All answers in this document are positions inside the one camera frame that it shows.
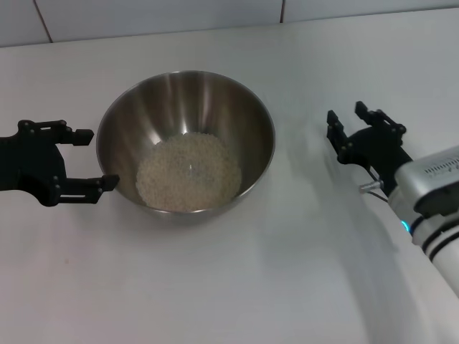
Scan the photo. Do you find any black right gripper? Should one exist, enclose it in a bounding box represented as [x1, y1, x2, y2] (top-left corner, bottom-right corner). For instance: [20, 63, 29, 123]
[326, 101, 414, 196]

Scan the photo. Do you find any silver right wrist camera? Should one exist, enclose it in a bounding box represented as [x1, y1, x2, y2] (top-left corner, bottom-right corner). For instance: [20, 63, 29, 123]
[394, 145, 459, 218]

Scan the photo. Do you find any stainless steel mixing bowl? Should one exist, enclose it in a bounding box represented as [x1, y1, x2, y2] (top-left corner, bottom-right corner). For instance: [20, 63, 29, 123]
[95, 70, 277, 226]

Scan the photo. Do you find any right gripper cable with plug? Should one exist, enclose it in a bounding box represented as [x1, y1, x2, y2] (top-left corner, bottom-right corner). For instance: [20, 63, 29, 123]
[358, 181, 392, 202]

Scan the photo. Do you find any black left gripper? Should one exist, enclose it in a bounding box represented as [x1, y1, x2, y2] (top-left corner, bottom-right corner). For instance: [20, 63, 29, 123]
[0, 119, 120, 209]

